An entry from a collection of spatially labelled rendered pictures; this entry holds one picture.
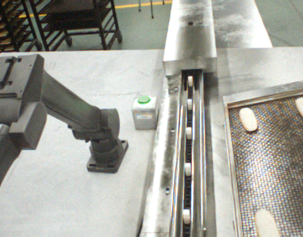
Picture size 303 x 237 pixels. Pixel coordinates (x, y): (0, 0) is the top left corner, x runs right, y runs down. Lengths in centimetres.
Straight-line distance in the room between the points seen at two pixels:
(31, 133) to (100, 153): 45
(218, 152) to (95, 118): 34
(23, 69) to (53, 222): 43
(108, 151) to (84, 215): 18
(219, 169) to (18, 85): 56
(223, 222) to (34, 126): 47
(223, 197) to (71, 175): 40
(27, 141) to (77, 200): 43
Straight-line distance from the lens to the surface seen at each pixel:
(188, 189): 85
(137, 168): 94
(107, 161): 95
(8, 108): 52
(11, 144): 51
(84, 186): 94
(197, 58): 121
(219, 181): 89
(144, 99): 105
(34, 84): 55
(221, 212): 83
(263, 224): 70
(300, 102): 96
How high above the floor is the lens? 146
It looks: 35 degrees down
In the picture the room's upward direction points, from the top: 9 degrees counter-clockwise
